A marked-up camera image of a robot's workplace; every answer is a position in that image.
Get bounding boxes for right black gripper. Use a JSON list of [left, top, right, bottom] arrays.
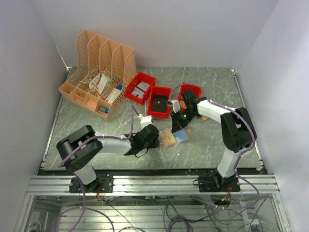
[[170, 108, 197, 133]]

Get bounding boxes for tan leather card holder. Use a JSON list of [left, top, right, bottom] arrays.
[[159, 129, 191, 149]]

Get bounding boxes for gold striped card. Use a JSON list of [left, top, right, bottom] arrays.
[[179, 101, 186, 110]]

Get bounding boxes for red bin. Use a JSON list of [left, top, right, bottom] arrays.
[[177, 82, 202, 101], [147, 86, 172, 118], [125, 72, 156, 104]]

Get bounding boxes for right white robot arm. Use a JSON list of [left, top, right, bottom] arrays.
[[168, 89, 257, 191]]

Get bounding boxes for grey white boxes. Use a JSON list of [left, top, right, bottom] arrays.
[[131, 82, 150, 98]]

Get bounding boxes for blue capped bottle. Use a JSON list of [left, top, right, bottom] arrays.
[[98, 106, 109, 114]]

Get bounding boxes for red white box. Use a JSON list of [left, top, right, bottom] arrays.
[[105, 88, 121, 104]]

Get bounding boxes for green white box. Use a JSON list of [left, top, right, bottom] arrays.
[[97, 74, 111, 95]]

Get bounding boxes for white labelled packet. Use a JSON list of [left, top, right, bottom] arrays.
[[88, 74, 100, 89]]

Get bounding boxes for peach mesh file organizer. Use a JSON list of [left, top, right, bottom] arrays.
[[59, 30, 136, 120]]

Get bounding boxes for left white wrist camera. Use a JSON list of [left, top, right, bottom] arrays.
[[138, 114, 153, 129]]

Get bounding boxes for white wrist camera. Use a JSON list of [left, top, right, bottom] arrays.
[[168, 100, 181, 113], [138, 114, 153, 129]]

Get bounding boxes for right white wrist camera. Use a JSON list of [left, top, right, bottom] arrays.
[[168, 100, 181, 113]]

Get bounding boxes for aluminium rail frame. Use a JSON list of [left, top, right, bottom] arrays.
[[24, 174, 290, 232]]

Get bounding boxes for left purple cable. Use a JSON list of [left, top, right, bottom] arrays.
[[52, 105, 140, 232]]

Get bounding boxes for tangled floor cables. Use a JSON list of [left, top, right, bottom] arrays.
[[55, 192, 273, 232]]

